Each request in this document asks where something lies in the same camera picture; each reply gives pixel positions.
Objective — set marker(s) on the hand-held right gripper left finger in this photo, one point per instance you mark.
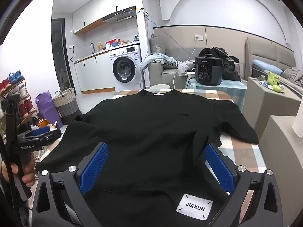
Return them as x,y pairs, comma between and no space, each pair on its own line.
93,167

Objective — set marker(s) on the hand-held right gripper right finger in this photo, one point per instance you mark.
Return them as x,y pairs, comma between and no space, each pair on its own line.
219,165

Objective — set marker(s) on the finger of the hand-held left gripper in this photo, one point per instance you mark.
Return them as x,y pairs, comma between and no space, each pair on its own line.
40,131
53,136

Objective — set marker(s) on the black knit sweater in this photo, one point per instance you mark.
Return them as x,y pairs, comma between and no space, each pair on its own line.
151,132

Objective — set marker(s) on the person's left forearm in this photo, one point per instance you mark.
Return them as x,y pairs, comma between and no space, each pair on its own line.
23,214

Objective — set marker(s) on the person's left hand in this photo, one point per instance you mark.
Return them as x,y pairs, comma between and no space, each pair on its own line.
29,178

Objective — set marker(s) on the orange bowl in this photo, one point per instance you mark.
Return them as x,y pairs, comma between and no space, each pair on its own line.
44,123

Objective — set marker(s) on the purple bag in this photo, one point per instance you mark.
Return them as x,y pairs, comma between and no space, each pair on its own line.
46,108

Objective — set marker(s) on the brown blue checkered blanket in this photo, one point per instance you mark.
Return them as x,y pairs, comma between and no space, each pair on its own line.
239,151

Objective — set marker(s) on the metal shoe rack with shoes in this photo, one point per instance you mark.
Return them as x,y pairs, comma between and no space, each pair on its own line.
23,99

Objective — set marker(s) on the woven basket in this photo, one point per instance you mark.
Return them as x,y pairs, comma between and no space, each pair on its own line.
66,104

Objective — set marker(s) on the grey box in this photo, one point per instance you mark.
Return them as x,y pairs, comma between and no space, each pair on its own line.
279,170
267,108

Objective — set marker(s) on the teal checkered tablecloth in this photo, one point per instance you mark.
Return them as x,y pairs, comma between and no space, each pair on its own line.
220,92

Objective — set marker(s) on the white kitchen base cabinet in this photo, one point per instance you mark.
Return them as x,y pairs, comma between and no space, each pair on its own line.
94,71

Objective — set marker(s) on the black glass door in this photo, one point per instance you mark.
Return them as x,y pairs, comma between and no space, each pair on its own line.
60,52

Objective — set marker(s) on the white paper towel roll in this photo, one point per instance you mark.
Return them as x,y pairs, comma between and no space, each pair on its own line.
298,123

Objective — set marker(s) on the black electric pressure cooker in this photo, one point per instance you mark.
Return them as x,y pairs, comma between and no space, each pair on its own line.
208,71

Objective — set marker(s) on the black jacket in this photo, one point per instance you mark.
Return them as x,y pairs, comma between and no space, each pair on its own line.
229,68

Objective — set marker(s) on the black kitchen faucet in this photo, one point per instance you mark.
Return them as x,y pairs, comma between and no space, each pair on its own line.
92,47

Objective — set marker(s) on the white round stool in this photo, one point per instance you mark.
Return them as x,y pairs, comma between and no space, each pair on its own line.
159,87

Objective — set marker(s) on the white washing machine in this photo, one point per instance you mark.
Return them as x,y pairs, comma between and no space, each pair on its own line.
125,68

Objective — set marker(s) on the green toy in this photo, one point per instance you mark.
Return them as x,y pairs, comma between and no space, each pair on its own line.
274,80

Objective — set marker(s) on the grey sofa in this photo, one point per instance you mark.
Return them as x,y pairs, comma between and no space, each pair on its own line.
170,75

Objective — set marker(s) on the light blue pillow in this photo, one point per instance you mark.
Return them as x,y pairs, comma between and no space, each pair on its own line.
267,66

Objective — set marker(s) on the red box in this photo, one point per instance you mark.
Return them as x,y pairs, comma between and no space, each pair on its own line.
112,42

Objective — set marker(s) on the light grey cloth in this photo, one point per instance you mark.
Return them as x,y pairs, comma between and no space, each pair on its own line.
153,59

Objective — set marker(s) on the grey cushion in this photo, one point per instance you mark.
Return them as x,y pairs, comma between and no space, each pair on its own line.
157,48

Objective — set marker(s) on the silver range hood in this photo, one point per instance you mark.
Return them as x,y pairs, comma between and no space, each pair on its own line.
118,16

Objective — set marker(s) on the white wall cabinets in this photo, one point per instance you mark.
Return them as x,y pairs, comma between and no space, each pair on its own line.
94,9

